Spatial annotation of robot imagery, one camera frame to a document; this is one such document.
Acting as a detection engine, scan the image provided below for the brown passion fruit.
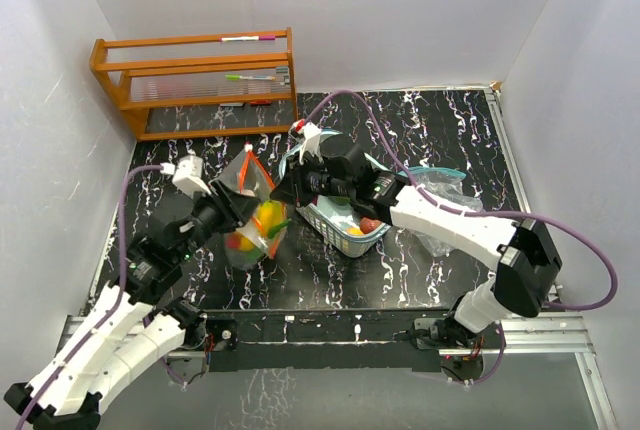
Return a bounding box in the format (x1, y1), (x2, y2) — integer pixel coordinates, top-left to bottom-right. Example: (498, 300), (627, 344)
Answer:
(359, 217), (381, 235)

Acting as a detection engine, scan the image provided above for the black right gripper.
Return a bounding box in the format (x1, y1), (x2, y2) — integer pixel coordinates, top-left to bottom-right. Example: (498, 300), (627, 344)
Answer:
(269, 151), (353, 210)

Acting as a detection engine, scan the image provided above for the green chili pepper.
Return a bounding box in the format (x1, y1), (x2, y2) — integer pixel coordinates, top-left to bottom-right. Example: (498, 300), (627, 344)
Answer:
(266, 219), (290, 239)

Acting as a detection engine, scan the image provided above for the orange wooden shelf rack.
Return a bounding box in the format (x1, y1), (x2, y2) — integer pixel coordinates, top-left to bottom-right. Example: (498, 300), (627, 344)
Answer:
(89, 28), (300, 142)

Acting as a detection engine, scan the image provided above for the clear bag blue zipper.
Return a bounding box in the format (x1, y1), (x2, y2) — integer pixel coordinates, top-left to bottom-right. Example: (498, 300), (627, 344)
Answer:
(409, 166), (483, 258)

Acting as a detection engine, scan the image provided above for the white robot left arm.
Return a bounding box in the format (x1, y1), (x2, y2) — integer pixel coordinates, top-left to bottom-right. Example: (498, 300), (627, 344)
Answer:
(4, 180), (262, 429)

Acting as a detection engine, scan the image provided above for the green pen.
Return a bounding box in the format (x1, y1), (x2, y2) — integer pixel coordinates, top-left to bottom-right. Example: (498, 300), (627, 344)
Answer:
(224, 74), (276, 82)

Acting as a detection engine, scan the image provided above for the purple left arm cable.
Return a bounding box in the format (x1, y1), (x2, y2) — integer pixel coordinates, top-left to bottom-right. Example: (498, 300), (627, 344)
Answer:
(17, 163), (176, 430)

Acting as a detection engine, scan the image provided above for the yellow banana bunch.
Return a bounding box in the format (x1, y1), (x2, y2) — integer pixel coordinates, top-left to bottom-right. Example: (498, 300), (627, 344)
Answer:
(252, 200), (285, 237)

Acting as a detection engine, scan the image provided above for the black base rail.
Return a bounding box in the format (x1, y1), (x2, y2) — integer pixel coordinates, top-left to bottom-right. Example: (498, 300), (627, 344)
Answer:
(206, 309), (442, 373)

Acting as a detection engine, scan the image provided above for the pink white pen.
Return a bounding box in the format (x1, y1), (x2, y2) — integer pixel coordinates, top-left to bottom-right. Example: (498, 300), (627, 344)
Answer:
(219, 35), (278, 43)

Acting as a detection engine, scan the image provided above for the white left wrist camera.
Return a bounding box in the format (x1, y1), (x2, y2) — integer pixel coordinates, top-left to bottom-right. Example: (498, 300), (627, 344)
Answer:
(172, 155), (211, 199)

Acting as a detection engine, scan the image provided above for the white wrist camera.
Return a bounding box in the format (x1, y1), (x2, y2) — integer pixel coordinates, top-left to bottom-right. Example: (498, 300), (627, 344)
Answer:
(172, 155), (211, 199)
(289, 119), (322, 165)

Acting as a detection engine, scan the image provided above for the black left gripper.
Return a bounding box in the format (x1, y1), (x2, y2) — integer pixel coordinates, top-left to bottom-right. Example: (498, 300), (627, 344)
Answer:
(176, 179), (262, 262)

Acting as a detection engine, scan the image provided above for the clear bag orange zipper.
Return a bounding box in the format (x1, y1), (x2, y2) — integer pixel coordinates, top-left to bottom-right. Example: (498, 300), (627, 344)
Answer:
(219, 143), (290, 271)

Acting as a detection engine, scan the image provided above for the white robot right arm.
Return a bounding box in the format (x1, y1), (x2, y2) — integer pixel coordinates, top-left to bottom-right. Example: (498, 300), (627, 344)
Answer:
(271, 137), (562, 348)

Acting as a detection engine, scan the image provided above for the light green plastic basket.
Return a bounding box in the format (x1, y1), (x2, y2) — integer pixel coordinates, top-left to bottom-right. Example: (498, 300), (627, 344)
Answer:
(276, 129), (390, 258)

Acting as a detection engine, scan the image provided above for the small grey box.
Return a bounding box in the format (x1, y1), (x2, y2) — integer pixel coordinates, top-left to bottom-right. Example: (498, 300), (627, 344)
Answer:
(275, 66), (291, 86)

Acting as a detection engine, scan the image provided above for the small yellow orange fruit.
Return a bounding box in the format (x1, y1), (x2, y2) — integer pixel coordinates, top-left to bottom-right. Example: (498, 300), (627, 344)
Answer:
(347, 227), (365, 236)

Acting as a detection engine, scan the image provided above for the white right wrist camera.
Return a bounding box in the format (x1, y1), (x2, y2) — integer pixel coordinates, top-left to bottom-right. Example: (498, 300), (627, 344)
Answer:
(289, 119), (322, 165)

